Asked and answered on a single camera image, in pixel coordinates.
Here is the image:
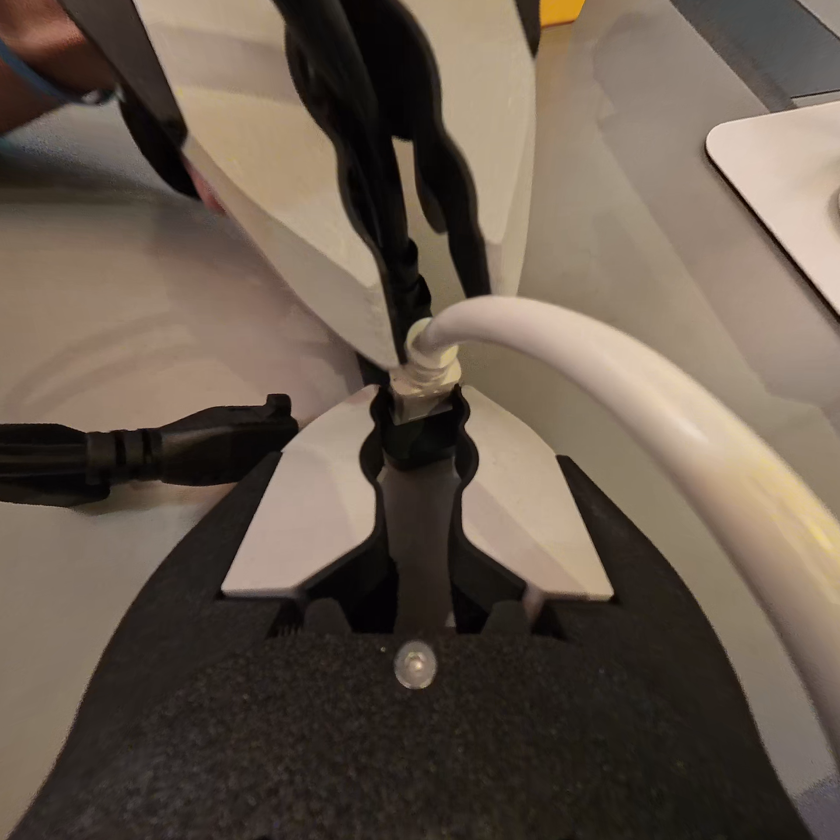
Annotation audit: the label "black cable with ridged plug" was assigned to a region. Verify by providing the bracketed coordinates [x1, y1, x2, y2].
[0, 392, 301, 508]

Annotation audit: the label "grey desk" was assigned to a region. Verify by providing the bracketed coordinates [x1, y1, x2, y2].
[0, 0, 840, 788]

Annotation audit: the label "dark grey desk strip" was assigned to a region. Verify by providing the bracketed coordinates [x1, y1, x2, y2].
[672, 0, 840, 112]

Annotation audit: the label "black hub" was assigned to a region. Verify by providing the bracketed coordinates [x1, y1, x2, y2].
[357, 354, 468, 472]

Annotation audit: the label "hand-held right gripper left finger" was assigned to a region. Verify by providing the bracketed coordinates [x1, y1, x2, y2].
[220, 386, 401, 601]

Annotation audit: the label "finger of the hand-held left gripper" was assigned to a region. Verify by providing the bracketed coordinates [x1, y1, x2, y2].
[131, 0, 403, 370]
[387, 0, 539, 298]

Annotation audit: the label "white cable with plug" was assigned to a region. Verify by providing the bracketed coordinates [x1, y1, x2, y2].
[387, 295, 840, 772]

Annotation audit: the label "person's left hand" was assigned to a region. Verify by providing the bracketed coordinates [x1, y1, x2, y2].
[13, 13, 118, 101]

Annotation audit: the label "person's left forearm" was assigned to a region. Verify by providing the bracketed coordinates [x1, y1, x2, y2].
[0, 59, 80, 135]

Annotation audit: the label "blue wristband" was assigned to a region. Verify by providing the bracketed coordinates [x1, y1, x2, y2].
[0, 36, 126, 107]

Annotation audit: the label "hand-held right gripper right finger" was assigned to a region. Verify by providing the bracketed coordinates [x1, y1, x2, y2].
[449, 386, 616, 624]

